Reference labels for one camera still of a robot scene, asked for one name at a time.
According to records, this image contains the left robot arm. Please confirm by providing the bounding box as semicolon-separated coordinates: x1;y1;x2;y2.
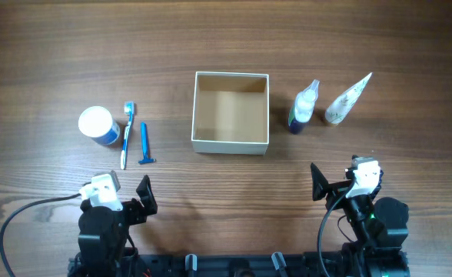
68;171;158;276

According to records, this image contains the black left camera cable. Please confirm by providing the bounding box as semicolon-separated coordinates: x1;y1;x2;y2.
0;192;83;277

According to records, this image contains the beige cardboard box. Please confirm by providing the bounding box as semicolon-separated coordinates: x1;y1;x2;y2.
191;72;270;155

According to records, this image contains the black camera cable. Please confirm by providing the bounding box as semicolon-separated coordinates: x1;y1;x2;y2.
317;180;356;277
0;192;83;277

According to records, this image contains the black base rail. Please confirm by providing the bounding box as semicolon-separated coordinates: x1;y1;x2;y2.
67;252;410;277

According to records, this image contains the blue disposable razor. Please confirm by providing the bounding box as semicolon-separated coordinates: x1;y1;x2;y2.
138;122;156;165

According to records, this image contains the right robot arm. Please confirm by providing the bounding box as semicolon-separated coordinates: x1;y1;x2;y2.
304;156;410;277

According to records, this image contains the blue spray bottle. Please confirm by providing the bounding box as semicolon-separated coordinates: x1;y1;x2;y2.
288;79;320;135

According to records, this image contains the white floral tube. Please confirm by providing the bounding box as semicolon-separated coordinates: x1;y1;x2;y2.
324;72;373;125

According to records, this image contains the black right camera cable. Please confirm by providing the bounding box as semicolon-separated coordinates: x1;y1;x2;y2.
317;180;356;277

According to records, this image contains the blue white toothbrush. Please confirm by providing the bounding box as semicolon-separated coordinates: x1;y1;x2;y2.
121;102;135;170

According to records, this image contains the white blue round jar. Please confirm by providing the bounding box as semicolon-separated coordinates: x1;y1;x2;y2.
78;106;121;145

